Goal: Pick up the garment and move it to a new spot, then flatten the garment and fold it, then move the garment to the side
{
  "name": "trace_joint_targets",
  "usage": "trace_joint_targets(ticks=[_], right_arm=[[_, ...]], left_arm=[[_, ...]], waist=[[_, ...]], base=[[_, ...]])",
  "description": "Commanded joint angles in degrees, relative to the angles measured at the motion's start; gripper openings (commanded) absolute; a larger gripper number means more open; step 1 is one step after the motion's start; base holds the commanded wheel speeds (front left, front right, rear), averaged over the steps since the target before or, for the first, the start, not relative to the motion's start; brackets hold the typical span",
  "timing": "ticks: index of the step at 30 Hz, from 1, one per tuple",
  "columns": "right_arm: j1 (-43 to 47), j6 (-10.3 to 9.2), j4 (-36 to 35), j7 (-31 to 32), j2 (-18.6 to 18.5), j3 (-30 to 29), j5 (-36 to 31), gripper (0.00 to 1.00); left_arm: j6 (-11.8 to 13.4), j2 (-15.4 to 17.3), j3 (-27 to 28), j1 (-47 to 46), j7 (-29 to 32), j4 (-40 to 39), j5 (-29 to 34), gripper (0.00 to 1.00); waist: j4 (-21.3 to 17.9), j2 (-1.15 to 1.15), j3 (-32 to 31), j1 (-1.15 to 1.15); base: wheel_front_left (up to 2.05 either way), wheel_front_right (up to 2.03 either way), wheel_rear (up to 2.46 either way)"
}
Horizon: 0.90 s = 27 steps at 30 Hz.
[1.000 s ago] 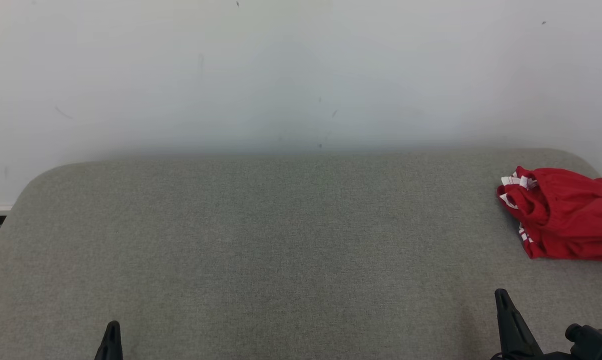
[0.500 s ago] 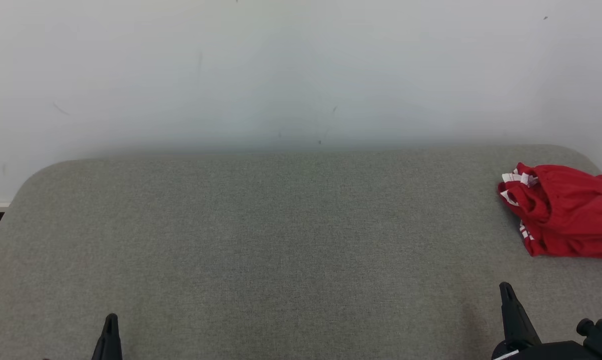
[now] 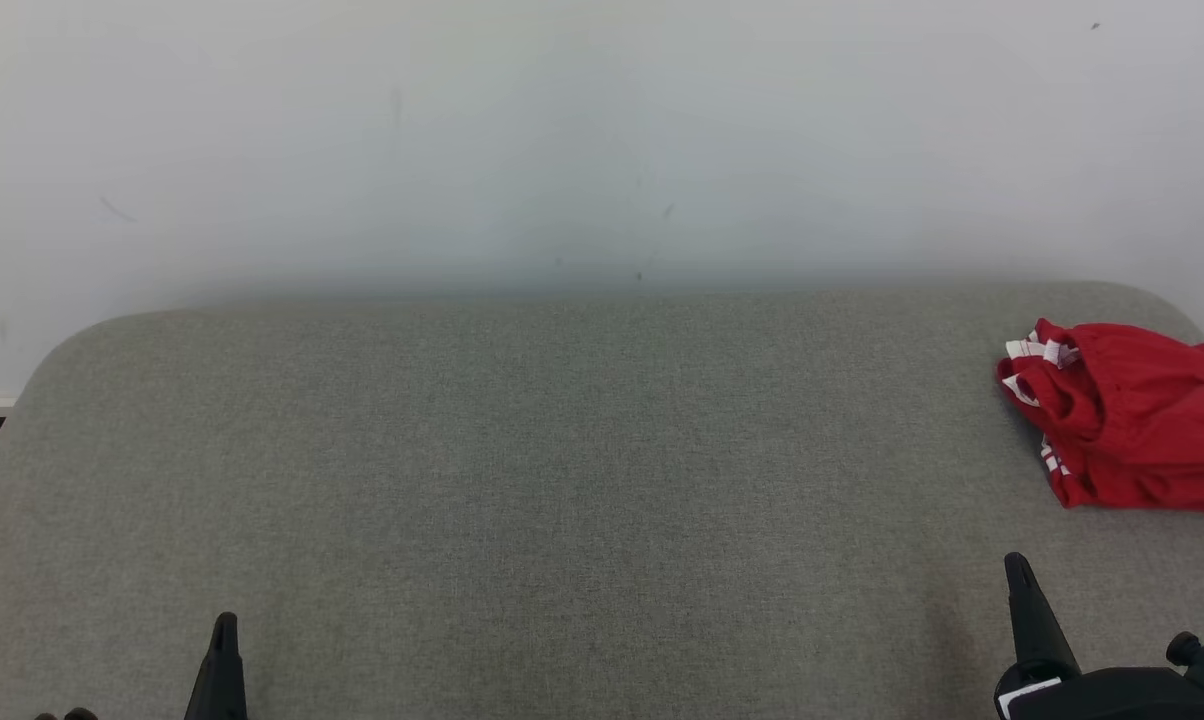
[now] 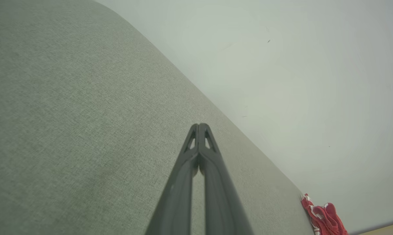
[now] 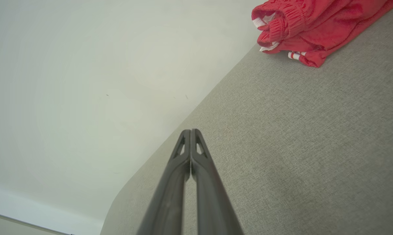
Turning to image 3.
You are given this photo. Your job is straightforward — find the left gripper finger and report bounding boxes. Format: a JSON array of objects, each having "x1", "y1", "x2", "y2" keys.
[{"x1": 183, "y1": 611, "x2": 250, "y2": 720}]

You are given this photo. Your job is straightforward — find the grey fabric sofa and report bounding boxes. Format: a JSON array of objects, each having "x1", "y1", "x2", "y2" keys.
[{"x1": 0, "y1": 281, "x2": 1204, "y2": 720}]

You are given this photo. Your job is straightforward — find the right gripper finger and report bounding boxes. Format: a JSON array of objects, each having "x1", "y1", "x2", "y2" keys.
[{"x1": 1003, "y1": 552, "x2": 1083, "y2": 675}]

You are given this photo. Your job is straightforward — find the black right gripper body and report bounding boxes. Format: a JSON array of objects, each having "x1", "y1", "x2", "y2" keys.
[{"x1": 992, "y1": 665, "x2": 1204, "y2": 720}]

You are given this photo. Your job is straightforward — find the red white-striped shorts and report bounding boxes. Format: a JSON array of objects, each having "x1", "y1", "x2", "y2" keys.
[{"x1": 995, "y1": 318, "x2": 1204, "y2": 451}]

